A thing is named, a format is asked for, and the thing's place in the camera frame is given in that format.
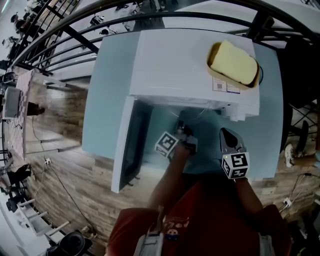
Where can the light blue table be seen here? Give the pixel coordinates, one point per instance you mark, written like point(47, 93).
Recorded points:
point(107, 100)

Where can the black padded chair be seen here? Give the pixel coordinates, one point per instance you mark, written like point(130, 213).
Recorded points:
point(71, 243)

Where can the white microwave door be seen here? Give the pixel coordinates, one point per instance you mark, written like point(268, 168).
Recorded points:
point(125, 140)

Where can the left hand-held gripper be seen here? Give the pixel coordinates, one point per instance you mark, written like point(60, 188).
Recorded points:
point(166, 145)

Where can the black office chair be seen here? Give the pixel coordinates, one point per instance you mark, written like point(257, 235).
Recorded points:
point(300, 75)

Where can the checkered table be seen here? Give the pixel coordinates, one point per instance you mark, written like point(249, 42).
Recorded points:
point(21, 105)

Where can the person's right forearm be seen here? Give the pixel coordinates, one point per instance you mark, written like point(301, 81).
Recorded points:
point(248, 195)

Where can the pale yellow sponge block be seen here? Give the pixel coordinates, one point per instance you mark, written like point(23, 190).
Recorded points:
point(232, 62)

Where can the white power strip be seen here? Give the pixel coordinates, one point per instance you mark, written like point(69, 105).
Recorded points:
point(47, 161)
point(287, 202)

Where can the person's red shirt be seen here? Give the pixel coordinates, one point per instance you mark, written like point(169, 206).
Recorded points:
point(200, 225)

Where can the yellow sponge in tray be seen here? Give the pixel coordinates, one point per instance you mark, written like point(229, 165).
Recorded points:
point(212, 71)

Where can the round glass turntable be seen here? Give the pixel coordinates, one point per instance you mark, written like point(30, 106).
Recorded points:
point(193, 113)

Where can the white microwave oven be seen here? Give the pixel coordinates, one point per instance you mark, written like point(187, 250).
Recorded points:
point(170, 65)

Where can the person's left forearm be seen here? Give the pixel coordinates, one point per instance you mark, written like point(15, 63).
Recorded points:
point(167, 182)

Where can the black metal frame stool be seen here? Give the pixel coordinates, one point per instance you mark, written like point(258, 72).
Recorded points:
point(303, 135)

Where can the small white microwave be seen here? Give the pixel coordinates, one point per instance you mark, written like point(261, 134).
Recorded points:
point(11, 102)

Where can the black metal railing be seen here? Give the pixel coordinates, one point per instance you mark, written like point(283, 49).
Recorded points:
point(200, 16)

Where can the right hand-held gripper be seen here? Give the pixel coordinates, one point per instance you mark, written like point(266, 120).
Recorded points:
point(236, 165)

